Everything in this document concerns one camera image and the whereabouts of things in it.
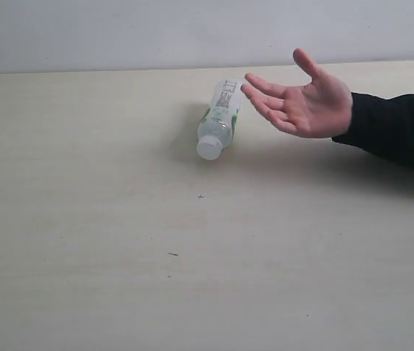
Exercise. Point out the open bare human hand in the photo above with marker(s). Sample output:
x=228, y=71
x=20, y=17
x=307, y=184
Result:
x=317, y=110

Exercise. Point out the white capped green label bottle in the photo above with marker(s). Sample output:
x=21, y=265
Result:
x=218, y=124

